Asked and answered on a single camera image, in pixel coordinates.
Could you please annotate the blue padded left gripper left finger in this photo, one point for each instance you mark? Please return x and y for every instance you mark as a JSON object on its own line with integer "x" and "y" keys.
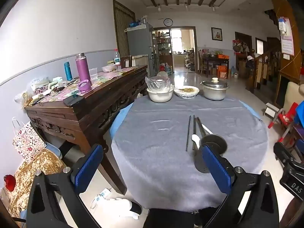
{"x": 85, "y": 168}

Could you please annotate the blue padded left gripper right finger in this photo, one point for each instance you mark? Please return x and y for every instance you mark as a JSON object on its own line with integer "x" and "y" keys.
{"x": 219, "y": 167}

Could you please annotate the dark grey utensil holder cup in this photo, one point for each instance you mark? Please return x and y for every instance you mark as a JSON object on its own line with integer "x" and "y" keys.
{"x": 217, "y": 141}

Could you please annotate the dark wooden chopstick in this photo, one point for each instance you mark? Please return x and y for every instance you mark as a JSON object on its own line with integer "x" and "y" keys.
{"x": 194, "y": 132}
{"x": 202, "y": 130}
{"x": 188, "y": 134}

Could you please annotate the white plastic spoon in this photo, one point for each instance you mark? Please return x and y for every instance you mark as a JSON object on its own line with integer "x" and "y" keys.
{"x": 206, "y": 129}

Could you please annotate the white ceramic soup spoon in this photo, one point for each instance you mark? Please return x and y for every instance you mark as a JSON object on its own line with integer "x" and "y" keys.
{"x": 196, "y": 140}

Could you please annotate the golden patterned cloth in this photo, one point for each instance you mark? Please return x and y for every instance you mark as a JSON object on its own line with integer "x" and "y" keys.
{"x": 47, "y": 162}

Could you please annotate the white sneaker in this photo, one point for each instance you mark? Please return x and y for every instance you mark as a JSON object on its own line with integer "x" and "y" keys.
{"x": 104, "y": 204}

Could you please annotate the red child chair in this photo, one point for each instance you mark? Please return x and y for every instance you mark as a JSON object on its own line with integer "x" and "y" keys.
{"x": 286, "y": 118}

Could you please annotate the dark carved wooden sideboard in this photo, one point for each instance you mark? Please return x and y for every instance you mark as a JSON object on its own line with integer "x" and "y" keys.
{"x": 85, "y": 123}

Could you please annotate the patterned gift bag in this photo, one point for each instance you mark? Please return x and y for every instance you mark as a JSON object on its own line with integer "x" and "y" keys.
{"x": 26, "y": 141}

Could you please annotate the blue jacket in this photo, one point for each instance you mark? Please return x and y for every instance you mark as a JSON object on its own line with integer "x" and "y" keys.
{"x": 299, "y": 117}

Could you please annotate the grey fleece table cloth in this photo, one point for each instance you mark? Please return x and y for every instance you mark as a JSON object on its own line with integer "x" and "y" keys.
{"x": 153, "y": 149}

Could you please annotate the small white step stool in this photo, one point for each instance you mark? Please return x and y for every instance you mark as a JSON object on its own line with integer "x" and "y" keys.
{"x": 270, "y": 110}

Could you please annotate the black phone on sideboard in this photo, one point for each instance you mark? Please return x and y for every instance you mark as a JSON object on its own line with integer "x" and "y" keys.
{"x": 72, "y": 100}

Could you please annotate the aluminium pot with lid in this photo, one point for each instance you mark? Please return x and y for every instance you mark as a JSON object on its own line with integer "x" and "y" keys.
{"x": 214, "y": 89}

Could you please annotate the patterned plate with food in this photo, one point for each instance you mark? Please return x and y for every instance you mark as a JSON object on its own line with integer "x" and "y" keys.
{"x": 186, "y": 92}

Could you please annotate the purple thermos lid cup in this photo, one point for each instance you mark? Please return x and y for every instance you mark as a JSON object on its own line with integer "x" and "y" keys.
{"x": 84, "y": 86}

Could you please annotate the white bowl with plastic bag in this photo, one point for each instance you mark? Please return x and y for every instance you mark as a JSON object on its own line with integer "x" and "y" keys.
{"x": 160, "y": 89}

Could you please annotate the purple thermos bottle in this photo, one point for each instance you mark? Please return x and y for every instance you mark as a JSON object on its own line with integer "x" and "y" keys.
{"x": 82, "y": 67}

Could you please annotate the clear plastic cup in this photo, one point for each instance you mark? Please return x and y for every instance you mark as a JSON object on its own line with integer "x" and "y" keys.
{"x": 93, "y": 73}

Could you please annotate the teal water bottle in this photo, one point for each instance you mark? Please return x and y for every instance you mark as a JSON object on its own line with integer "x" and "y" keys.
{"x": 68, "y": 72}

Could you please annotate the dark dining table far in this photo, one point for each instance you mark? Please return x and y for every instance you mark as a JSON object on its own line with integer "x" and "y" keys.
{"x": 211, "y": 62}

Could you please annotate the clear bottle red cap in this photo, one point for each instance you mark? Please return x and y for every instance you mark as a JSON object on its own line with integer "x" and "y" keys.
{"x": 117, "y": 58}

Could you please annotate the white chest freezer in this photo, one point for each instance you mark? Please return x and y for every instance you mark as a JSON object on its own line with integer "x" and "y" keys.
{"x": 140, "y": 60}

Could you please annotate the grey refrigerator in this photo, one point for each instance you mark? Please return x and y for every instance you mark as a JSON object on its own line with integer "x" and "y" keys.
{"x": 141, "y": 42}

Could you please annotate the pink wall calendar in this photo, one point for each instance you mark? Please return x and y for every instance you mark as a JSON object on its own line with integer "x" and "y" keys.
{"x": 287, "y": 45}

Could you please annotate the framed wall picture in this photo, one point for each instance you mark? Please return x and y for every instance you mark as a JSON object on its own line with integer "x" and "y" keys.
{"x": 217, "y": 34}

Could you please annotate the round wall clock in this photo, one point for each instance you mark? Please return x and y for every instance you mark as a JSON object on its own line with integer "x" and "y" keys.
{"x": 168, "y": 22}

